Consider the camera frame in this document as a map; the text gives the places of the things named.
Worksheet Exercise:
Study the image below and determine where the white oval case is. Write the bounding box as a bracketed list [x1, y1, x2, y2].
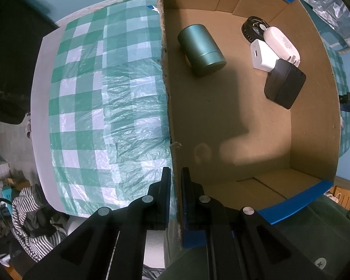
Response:
[262, 26, 301, 62]

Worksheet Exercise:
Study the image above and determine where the striped cloth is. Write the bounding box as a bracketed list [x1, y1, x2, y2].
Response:
[12, 185, 67, 263]

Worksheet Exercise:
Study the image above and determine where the dark green clothing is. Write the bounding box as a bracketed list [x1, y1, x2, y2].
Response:
[157, 194, 350, 280]

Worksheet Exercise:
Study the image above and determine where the white charger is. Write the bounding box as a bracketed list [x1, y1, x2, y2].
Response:
[250, 39, 300, 72]

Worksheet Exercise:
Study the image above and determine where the white power strip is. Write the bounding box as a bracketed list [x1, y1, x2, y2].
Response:
[324, 185, 350, 210]

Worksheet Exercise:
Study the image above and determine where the black charger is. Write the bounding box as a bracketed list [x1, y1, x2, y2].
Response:
[264, 59, 307, 110]

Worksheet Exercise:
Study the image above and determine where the green checkered tablecloth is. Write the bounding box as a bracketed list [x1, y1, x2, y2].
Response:
[31, 0, 350, 219]

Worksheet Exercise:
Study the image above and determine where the green metal tin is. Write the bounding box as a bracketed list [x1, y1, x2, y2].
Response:
[177, 24, 227, 78]

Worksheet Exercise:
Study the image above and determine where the black round object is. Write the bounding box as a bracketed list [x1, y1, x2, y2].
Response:
[241, 16, 270, 46]

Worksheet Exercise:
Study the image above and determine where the silver foil sheet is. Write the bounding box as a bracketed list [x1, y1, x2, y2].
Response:
[277, 0, 350, 53]

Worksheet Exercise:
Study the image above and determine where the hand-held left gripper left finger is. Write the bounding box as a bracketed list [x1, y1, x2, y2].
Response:
[23, 166, 171, 280]

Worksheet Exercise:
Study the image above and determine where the blue cardboard box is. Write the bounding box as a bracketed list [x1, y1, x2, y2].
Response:
[157, 0, 343, 250]

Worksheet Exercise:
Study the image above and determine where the dark object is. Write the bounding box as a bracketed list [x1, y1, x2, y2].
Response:
[0, 0, 60, 124]

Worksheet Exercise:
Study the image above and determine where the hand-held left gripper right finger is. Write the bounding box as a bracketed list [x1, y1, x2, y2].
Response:
[182, 167, 336, 280]

